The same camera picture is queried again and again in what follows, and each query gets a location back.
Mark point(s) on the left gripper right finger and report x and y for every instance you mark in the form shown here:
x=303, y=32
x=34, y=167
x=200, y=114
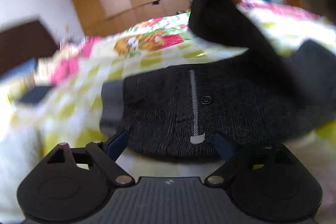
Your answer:
x=234, y=156

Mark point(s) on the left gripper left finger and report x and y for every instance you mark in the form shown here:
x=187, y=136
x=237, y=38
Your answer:
x=104, y=156

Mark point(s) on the dark grey pants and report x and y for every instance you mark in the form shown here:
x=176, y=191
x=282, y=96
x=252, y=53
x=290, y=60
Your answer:
x=252, y=98

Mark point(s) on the colourful cartoon bed quilt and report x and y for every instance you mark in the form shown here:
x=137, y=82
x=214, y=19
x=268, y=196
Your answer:
x=71, y=110

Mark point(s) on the dark blue flat notebook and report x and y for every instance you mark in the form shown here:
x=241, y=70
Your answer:
x=35, y=95

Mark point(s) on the blue pillow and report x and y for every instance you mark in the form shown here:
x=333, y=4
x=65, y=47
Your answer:
x=20, y=70

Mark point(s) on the dark wooden headboard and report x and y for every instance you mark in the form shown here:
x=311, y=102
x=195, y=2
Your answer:
x=20, y=43

